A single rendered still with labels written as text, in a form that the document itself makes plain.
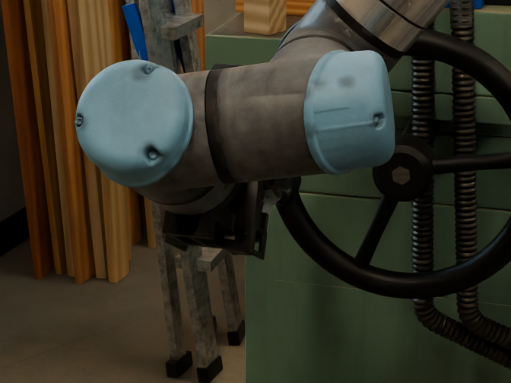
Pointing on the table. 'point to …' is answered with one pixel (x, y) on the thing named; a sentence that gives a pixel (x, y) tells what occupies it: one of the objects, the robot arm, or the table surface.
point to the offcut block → (265, 16)
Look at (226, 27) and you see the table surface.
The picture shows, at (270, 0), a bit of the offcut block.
